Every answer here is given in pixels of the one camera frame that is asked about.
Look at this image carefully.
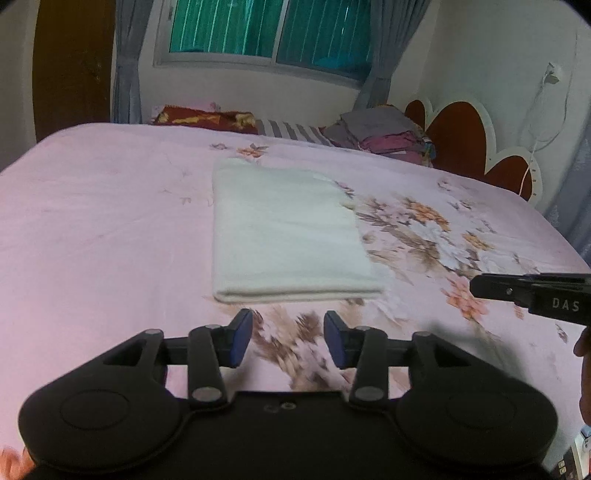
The white cloth garment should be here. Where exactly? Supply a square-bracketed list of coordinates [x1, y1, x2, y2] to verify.
[212, 158, 384, 303]

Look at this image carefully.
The stack of folded clothes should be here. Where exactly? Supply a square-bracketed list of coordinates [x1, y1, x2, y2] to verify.
[321, 105, 436, 167]

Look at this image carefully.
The person's right hand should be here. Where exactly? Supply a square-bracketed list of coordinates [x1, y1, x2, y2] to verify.
[573, 327, 591, 426]

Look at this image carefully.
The pink floral bed sheet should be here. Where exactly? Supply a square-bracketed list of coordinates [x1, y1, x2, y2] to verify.
[1, 124, 586, 479]

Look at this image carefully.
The red white heart headboard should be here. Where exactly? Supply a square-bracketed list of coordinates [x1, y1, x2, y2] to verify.
[405, 97, 543, 206]

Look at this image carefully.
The grey striped pillow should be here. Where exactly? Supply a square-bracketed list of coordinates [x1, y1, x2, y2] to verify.
[256, 119, 332, 147]

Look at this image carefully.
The red floral pillow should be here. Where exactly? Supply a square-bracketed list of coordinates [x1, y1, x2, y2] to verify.
[152, 105, 259, 135]

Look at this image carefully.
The grey right curtain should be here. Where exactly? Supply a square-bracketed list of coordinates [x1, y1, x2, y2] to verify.
[353, 0, 431, 110]

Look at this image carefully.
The grey curtain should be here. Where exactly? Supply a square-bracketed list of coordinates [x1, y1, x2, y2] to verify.
[353, 0, 431, 110]
[111, 0, 153, 124]

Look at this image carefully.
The brown wooden door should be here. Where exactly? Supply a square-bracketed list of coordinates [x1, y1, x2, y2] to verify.
[32, 0, 116, 141]

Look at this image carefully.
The grey left curtain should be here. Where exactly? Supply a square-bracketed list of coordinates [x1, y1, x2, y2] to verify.
[111, 0, 153, 124]

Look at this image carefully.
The white charger cable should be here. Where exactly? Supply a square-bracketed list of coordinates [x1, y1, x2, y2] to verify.
[517, 62, 578, 200]

